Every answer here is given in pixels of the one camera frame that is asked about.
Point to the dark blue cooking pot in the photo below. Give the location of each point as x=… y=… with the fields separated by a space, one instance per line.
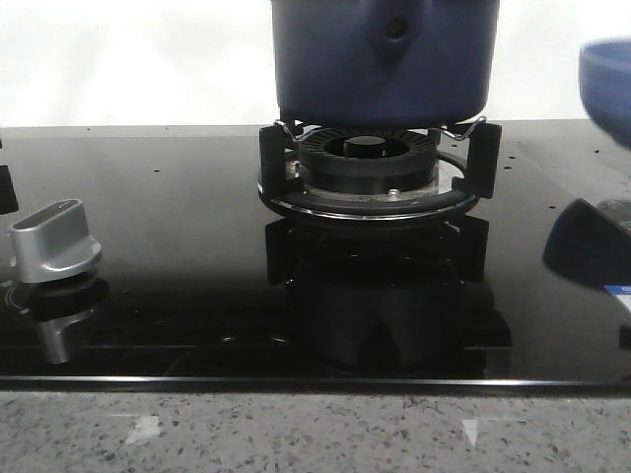
x=383 y=64

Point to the light blue plastic bowl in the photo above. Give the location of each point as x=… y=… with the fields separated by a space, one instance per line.
x=604 y=81

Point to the black gas burner head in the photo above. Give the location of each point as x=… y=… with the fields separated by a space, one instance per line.
x=367 y=161

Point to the black glass gas hob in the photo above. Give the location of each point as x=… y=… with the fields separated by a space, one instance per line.
x=201 y=288

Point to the silver stove control knob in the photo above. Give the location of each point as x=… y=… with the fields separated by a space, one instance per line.
x=54 y=243

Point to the blue energy label sticker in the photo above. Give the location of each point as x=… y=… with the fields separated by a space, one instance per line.
x=622 y=293

